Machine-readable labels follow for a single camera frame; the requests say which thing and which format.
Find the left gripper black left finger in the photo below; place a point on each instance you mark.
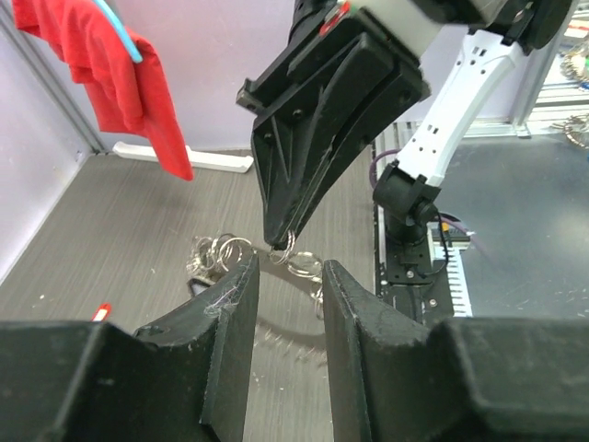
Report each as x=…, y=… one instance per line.
x=182, y=377

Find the white clothes rack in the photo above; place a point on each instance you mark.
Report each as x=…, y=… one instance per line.
x=197, y=159

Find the metal disc with keyrings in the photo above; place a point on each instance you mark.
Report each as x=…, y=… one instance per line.
x=211, y=258

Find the blue clothes hanger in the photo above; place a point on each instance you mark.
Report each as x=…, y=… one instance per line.
x=121, y=32

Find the key with red tag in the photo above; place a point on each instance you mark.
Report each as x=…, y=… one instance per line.
x=102, y=312

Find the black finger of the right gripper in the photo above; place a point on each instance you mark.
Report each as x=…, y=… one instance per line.
x=359, y=101
x=273, y=130

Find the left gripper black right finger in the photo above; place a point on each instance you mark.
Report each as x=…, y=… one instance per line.
x=464, y=379

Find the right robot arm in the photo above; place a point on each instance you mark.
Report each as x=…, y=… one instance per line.
x=500, y=35

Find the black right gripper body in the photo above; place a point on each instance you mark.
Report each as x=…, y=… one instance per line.
x=322, y=30

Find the red cloth on hanger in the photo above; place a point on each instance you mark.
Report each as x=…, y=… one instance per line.
x=127, y=98

